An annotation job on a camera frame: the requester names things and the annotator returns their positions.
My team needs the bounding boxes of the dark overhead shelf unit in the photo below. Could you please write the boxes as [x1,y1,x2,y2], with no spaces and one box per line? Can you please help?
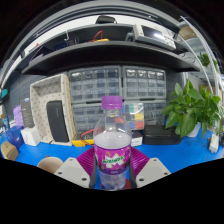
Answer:
[3,14,201,76]

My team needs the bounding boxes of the clear organizer box coloured parts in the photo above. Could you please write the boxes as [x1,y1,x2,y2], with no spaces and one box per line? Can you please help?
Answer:
[121,102,145,131]

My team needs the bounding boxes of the white perforated tray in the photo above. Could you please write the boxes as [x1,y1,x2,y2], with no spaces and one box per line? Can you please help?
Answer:
[29,73,76,147]

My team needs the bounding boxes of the white carton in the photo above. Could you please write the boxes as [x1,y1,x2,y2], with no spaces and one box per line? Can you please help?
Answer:
[20,125,42,147]

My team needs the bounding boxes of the grey small-parts drawer cabinet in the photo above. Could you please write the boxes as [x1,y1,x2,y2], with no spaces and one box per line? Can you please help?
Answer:
[143,99,167,127]
[121,65,167,101]
[68,65,122,103]
[71,102,125,134]

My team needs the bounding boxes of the purple plastic bag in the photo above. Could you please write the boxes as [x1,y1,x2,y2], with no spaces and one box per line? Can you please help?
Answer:
[12,104,25,128]

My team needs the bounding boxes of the dark grey carton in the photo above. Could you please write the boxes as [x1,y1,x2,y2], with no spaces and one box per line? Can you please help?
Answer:
[20,97,35,129]

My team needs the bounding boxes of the white metal rack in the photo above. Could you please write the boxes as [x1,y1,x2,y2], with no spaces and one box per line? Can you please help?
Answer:
[179,16,224,101]

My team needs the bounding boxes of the black flat case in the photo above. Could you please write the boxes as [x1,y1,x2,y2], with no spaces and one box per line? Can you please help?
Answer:
[142,124,183,146]

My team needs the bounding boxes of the black rounded speaker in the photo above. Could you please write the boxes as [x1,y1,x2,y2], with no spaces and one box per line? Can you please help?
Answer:
[45,100,70,143]

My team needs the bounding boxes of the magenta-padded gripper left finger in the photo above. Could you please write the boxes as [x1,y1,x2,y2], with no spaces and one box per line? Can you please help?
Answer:
[54,146,98,190]

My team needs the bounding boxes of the green potted plant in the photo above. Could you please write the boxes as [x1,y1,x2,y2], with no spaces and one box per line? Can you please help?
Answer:
[161,79,224,139]

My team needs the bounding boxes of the yellow multimeter with red leads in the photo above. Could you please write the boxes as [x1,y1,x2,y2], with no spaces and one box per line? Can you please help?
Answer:
[71,128,96,148]

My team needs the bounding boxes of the white power adapter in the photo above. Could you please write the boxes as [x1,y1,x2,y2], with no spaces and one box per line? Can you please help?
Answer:
[208,133,220,154]

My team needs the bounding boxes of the clear bottle purple cap label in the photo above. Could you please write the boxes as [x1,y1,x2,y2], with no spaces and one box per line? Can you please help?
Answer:
[92,95,133,192]

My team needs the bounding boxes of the beige patterned mug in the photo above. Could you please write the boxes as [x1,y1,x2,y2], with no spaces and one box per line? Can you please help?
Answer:
[36,156,64,174]

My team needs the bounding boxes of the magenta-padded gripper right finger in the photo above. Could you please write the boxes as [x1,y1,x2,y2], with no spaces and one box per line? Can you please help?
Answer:
[128,146,172,189]

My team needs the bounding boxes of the brown cardboard box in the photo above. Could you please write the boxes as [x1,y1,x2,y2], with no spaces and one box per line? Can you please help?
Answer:
[0,140,20,162]

